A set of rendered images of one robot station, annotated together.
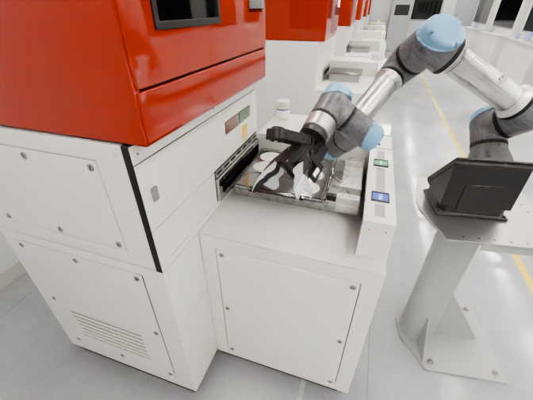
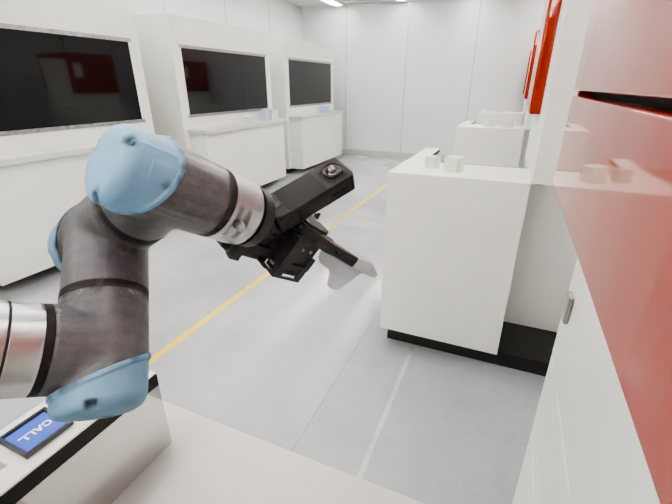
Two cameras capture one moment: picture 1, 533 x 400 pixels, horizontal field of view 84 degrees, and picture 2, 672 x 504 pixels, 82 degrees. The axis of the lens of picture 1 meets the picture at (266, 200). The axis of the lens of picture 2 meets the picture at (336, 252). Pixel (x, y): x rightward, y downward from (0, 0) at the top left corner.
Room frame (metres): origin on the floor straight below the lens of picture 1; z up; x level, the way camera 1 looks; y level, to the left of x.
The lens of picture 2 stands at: (1.12, 0.02, 1.35)
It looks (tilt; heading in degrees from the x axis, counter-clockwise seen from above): 23 degrees down; 185
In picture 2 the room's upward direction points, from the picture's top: straight up
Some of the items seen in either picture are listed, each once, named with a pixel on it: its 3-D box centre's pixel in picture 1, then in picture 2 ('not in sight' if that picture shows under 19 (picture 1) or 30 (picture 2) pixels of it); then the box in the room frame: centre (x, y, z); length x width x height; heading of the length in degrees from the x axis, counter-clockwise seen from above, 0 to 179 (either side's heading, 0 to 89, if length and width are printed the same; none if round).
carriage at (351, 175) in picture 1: (350, 185); not in sight; (1.04, -0.35, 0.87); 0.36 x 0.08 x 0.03; 162
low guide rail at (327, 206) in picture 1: (293, 200); not in sight; (0.98, -0.11, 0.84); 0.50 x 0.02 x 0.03; 72
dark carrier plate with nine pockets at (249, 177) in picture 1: (287, 171); not in sight; (1.11, -0.09, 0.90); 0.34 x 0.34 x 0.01; 72
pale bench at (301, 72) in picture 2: not in sight; (297, 106); (-6.15, -1.30, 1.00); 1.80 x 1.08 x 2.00; 162
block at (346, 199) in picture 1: (348, 199); not in sight; (0.89, -0.30, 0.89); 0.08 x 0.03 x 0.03; 72
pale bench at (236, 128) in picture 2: not in sight; (216, 114); (-4.06, -1.99, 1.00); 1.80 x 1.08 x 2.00; 162
